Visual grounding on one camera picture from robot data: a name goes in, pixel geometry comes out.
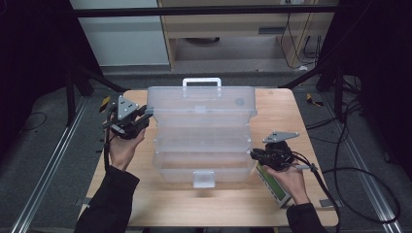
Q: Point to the black metal stand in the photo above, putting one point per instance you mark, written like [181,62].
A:
[339,97]
[70,97]

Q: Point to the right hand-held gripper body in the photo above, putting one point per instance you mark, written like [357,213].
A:
[275,155]

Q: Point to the black horizontal frame bar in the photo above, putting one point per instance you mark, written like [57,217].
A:
[194,11]

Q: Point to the person's right hand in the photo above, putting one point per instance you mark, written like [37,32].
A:
[291,184]

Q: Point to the yellow black tape strip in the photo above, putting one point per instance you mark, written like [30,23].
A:
[105,104]
[313,101]

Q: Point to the green and white medicine box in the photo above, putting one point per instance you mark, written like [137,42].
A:
[275,191]

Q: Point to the clear plastic storage box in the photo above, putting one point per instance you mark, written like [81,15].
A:
[202,136]

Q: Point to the beige wooden desk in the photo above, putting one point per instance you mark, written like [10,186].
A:
[226,26]

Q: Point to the white power plug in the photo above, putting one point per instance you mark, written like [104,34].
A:
[302,68]

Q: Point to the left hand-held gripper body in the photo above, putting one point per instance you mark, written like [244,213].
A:
[127,110]

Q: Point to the white cabinet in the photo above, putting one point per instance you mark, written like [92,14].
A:
[123,39]

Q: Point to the aluminium floor rail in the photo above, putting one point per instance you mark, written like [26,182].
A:
[48,168]
[366,181]

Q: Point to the person's left hand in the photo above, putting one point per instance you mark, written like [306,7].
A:
[121,152]

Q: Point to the grey flat bracket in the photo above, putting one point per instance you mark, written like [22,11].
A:
[329,203]
[82,201]

